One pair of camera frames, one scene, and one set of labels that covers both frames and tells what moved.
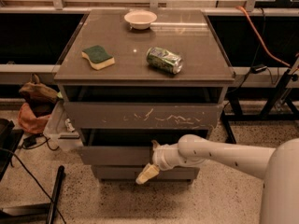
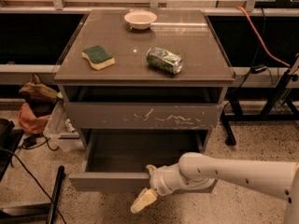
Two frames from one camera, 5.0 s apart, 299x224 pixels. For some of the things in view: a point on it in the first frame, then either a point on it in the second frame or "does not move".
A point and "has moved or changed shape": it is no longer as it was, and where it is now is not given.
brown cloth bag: (37, 91) does not move
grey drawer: (124, 155) has moved or changed shape
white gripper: (159, 158) → (159, 180)
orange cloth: (29, 121) does not move
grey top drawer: (143, 116) does not move
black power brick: (254, 69) does not move
